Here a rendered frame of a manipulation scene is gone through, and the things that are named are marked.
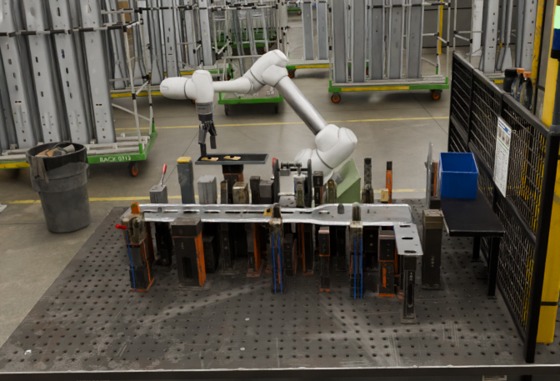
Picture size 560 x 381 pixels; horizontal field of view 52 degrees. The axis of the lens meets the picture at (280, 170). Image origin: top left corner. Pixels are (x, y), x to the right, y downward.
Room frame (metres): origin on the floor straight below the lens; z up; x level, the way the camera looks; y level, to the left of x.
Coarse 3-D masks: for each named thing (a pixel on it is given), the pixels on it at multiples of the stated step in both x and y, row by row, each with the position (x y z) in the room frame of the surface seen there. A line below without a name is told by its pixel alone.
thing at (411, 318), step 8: (408, 256) 2.01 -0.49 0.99; (416, 256) 2.00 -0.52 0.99; (408, 264) 2.00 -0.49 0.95; (416, 264) 2.00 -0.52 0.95; (408, 272) 2.01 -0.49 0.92; (408, 280) 2.01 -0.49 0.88; (408, 288) 2.02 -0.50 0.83; (408, 296) 2.02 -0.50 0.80; (408, 304) 2.02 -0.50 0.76; (400, 312) 2.05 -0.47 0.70; (408, 312) 2.01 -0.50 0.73; (408, 320) 1.99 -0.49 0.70; (416, 320) 1.99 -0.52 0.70
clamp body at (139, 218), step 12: (132, 216) 2.38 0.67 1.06; (144, 216) 2.42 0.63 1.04; (132, 228) 2.35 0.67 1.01; (144, 228) 2.41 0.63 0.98; (132, 240) 2.33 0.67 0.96; (144, 240) 2.40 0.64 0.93; (132, 252) 2.35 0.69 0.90; (144, 252) 2.38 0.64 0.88; (132, 264) 2.35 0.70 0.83; (144, 264) 2.36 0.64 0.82; (132, 276) 2.35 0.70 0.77; (144, 276) 2.33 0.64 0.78; (132, 288) 2.34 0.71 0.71; (144, 288) 2.33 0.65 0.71
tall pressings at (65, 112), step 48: (0, 0) 6.40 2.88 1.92; (48, 0) 6.44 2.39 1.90; (96, 0) 6.45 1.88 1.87; (0, 48) 6.40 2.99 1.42; (48, 48) 6.42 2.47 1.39; (96, 48) 6.37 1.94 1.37; (0, 96) 6.35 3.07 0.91; (48, 96) 6.33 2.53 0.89; (96, 96) 6.34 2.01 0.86; (0, 144) 6.10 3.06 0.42
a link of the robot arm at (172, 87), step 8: (168, 80) 2.90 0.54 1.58; (176, 80) 2.88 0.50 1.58; (184, 80) 2.87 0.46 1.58; (240, 80) 3.21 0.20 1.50; (248, 80) 3.27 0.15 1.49; (160, 88) 2.91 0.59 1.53; (168, 88) 2.87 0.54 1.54; (176, 88) 2.85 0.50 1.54; (216, 88) 3.08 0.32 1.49; (224, 88) 3.10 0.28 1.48; (232, 88) 3.13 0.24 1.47; (240, 88) 3.18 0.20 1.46; (248, 88) 3.25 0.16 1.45; (168, 96) 2.88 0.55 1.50; (176, 96) 2.86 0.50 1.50; (184, 96) 2.85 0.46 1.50
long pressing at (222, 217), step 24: (168, 216) 2.50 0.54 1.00; (192, 216) 2.48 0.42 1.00; (216, 216) 2.47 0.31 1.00; (240, 216) 2.46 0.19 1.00; (264, 216) 2.44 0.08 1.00; (288, 216) 2.43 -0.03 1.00; (312, 216) 2.41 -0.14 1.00; (336, 216) 2.40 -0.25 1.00; (384, 216) 2.37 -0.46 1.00; (408, 216) 2.36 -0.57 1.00
